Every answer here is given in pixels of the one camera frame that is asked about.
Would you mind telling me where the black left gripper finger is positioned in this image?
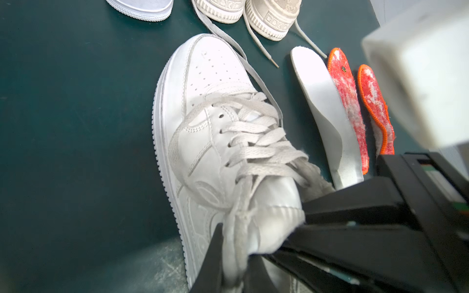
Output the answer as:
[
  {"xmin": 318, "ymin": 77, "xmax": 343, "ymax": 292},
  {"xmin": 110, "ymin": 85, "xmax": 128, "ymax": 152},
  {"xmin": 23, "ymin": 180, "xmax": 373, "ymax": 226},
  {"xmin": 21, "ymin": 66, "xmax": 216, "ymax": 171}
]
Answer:
[{"xmin": 190, "ymin": 223, "xmax": 278, "ymax": 293}]

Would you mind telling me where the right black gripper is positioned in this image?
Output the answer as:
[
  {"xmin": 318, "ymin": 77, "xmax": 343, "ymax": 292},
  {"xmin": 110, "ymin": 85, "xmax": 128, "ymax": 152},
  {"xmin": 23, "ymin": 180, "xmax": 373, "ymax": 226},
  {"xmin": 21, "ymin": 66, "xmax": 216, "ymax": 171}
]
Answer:
[{"xmin": 268, "ymin": 153, "xmax": 469, "ymax": 293}]

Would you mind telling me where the white sneaker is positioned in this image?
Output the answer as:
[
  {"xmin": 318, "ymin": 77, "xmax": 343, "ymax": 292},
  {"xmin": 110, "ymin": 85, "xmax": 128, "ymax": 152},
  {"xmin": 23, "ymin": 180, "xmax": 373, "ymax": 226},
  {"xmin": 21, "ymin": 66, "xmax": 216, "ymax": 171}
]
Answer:
[
  {"xmin": 106, "ymin": 0, "xmax": 173, "ymax": 22},
  {"xmin": 152, "ymin": 34, "xmax": 334, "ymax": 293}
]

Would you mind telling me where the red orange insole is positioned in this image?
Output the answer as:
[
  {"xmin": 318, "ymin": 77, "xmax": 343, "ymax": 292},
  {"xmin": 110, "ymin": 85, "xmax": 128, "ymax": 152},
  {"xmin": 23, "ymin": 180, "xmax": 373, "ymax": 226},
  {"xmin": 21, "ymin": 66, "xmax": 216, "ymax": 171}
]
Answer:
[{"xmin": 327, "ymin": 48, "xmax": 370, "ymax": 175}]

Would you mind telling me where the white foam insole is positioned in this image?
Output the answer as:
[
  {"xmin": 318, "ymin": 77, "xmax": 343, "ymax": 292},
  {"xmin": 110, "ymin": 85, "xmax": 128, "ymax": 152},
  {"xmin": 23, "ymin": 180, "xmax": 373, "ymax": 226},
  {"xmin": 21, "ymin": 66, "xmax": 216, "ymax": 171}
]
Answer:
[{"xmin": 290, "ymin": 46, "xmax": 364, "ymax": 189}]

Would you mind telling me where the beige lace sneaker with laces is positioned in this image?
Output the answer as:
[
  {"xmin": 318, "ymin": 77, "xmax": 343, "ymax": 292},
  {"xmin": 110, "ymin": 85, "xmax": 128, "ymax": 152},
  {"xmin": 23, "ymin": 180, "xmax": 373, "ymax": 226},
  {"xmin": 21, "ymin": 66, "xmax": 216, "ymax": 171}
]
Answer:
[{"xmin": 243, "ymin": 0, "xmax": 327, "ymax": 61}]

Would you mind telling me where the white sneaker front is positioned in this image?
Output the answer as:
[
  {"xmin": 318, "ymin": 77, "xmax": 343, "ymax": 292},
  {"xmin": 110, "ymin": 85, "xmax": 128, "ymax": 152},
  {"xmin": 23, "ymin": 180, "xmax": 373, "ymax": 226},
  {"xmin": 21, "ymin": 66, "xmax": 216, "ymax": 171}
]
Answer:
[{"xmin": 106, "ymin": 0, "xmax": 173, "ymax": 22}]

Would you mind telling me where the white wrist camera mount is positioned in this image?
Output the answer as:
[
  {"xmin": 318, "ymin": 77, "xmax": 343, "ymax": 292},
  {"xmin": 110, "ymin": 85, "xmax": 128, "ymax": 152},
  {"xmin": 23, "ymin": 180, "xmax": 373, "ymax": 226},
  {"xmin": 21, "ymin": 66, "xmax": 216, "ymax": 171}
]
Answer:
[{"xmin": 362, "ymin": 1, "xmax": 469, "ymax": 148}]

